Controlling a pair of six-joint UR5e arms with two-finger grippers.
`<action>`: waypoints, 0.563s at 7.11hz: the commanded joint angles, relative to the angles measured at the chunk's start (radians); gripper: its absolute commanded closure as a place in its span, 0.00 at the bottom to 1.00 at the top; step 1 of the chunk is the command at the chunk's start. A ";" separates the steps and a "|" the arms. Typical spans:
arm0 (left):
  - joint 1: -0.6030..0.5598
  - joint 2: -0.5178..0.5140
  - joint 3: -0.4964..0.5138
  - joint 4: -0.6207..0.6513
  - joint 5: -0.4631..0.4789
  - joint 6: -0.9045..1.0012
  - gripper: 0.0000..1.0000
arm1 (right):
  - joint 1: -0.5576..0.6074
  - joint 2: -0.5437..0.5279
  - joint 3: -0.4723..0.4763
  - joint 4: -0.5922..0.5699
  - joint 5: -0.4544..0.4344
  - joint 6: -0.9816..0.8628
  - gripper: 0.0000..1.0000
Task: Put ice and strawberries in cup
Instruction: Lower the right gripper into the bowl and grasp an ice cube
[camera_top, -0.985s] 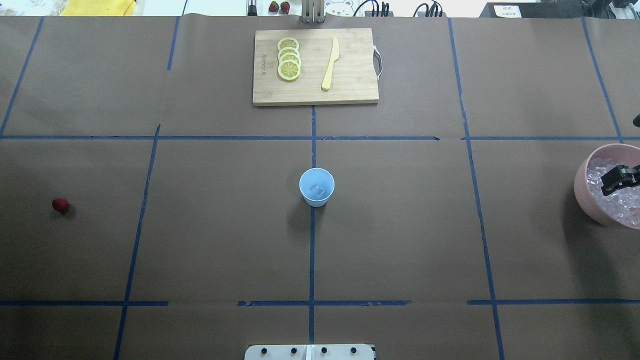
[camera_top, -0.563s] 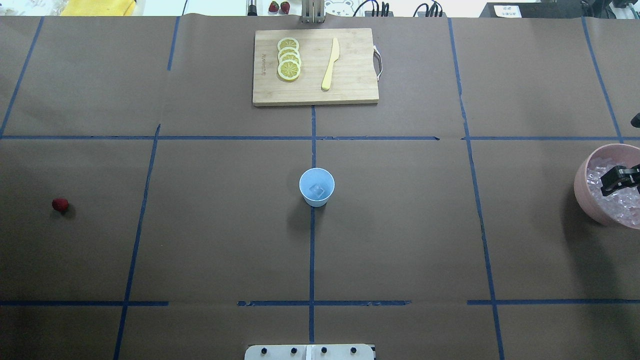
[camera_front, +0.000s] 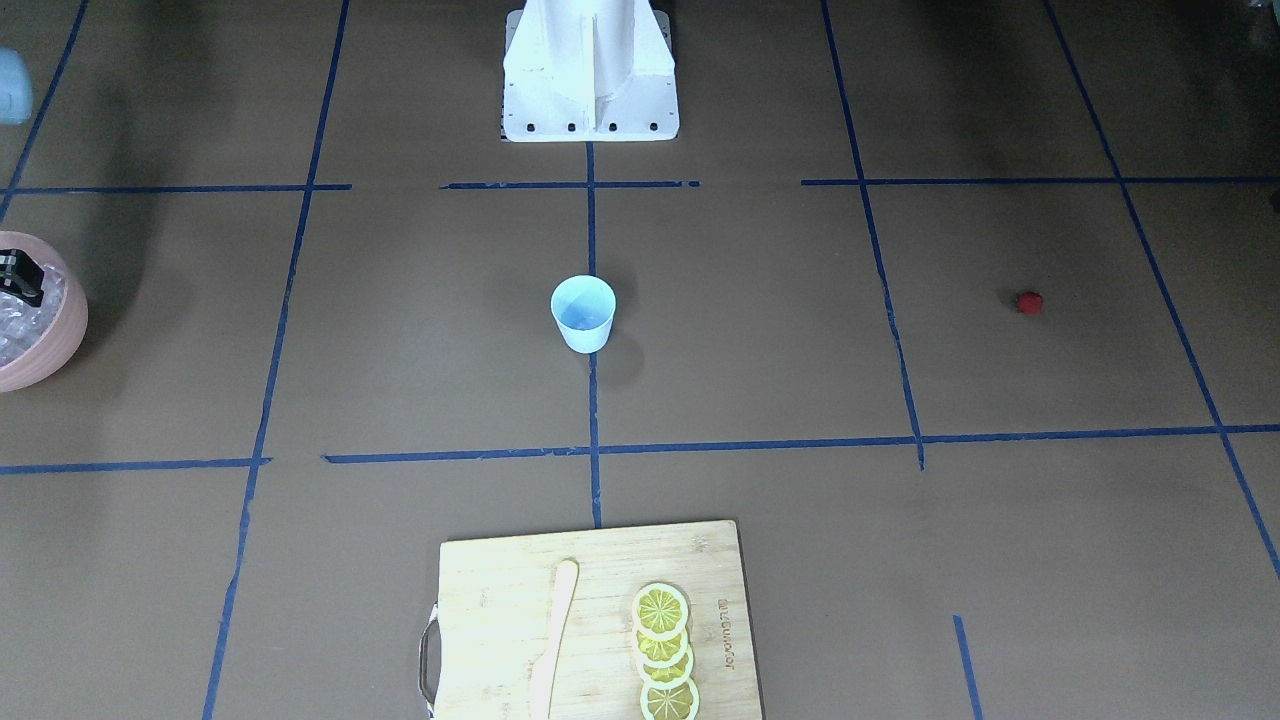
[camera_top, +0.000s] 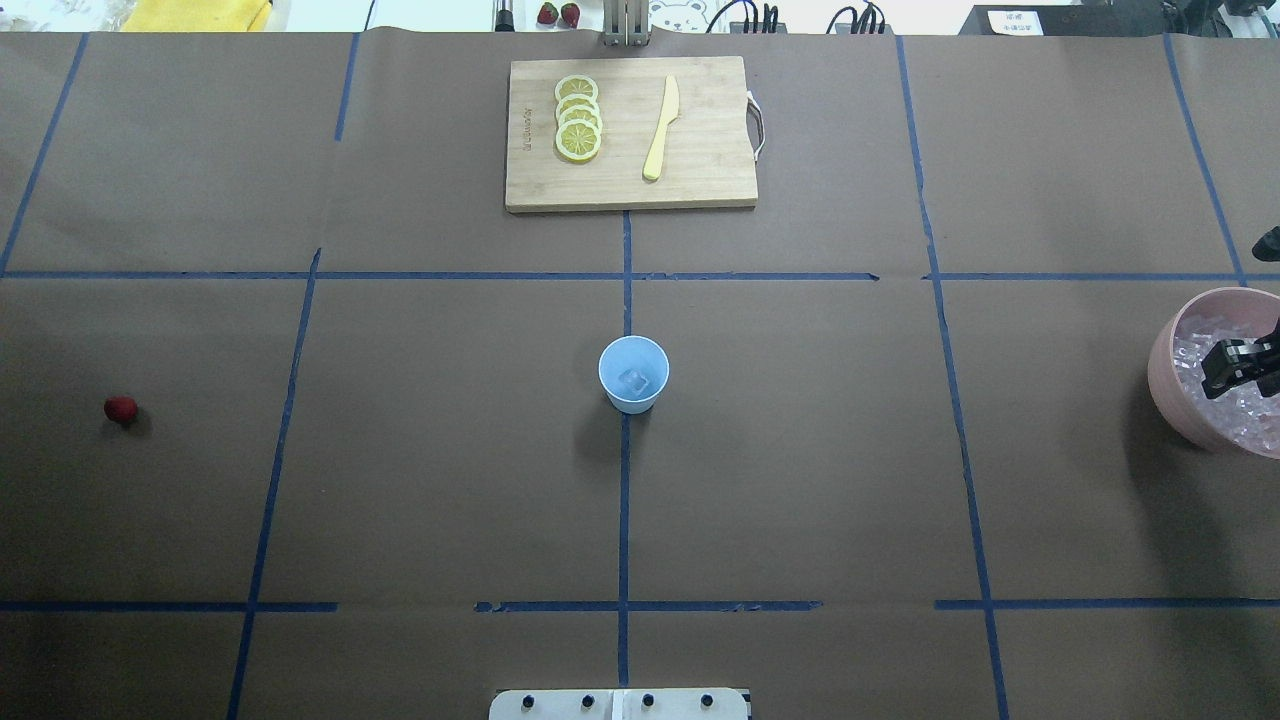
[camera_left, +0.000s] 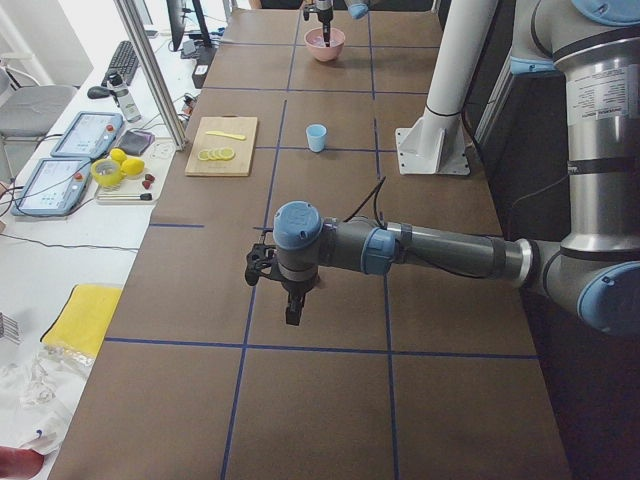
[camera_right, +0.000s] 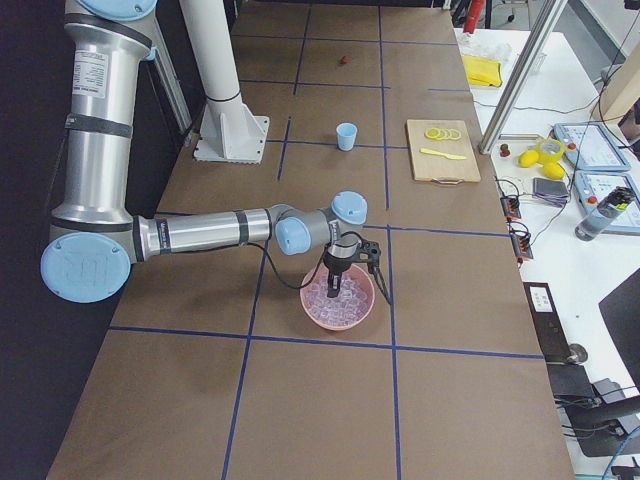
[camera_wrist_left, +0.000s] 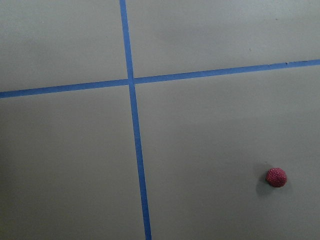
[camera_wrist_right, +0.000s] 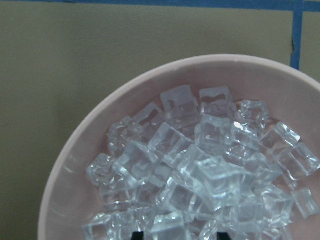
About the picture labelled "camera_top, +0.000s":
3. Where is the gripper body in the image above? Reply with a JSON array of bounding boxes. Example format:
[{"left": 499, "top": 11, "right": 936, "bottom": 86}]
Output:
[{"left": 1254, "top": 324, "right": 1280, "bottom": 396}]

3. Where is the clear ice cube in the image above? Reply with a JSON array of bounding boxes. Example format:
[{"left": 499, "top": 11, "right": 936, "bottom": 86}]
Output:
[{"left": 616, "top": 368, "right": 652, "bottom": 400}]

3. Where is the light blue plastic cup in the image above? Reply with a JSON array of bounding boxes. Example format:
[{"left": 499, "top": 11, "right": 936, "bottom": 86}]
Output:
[{"left": 596, "top": 334, "right": 671, "bottom": 415}]

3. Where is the pink bowl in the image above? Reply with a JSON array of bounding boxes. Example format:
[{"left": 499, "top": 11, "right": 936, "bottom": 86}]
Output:
[{"left": 1146, "top": 287, "right": 1279, "bottom": 459}]

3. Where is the black power strip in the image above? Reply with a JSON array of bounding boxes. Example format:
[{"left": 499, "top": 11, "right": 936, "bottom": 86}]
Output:
[{"left": 957, "top": 1, "right": 1170, "bottom": 38}]

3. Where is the bamboo cutting board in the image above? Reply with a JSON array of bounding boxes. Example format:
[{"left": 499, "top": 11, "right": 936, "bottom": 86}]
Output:
[{"left": 506, "top": 56, "right": 759, "bottom": 214}]

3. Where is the yellow plastic knife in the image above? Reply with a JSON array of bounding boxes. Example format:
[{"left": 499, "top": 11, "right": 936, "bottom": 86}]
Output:
[{"left": 643, "top": 76, "right": 681, "bottom": 183}]

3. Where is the white bear coaster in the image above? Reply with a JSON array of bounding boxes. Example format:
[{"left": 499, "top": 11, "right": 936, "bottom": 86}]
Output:
[{"left": 646, "top": 0, "right": 714, "bottom": 33}]

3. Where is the spare strawberry on tray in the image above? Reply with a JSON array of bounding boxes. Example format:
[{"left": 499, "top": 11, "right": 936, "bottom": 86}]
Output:
[{"left": 536, "top": 1, "right": 559, "bottom": 27}]

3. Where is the red strawberry on table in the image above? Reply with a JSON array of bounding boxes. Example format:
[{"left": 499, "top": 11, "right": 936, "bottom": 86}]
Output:
[{"left": 102, "top": 396, "right": 140, "bottom": 427}]

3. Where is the yellow cloth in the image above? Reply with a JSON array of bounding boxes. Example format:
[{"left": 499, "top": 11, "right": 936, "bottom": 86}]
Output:
[{"left": 122, "top": 0, "right": 274, "bottom": 33}]

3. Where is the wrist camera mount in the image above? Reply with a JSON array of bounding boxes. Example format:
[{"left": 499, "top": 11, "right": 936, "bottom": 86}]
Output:
[{"left": 1251, "top": 225, "right": 1280, "bottom": 263}]

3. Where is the aluminium frame post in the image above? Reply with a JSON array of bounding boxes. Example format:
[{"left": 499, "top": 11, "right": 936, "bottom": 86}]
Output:
[{"left": 602, "top": 0, "right": 652, "bottom": 47}]

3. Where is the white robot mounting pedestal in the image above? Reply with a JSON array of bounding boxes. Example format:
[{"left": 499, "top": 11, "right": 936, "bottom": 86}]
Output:
[{"left": 488, "top": 687, "right": 753, "bottom": 719}]

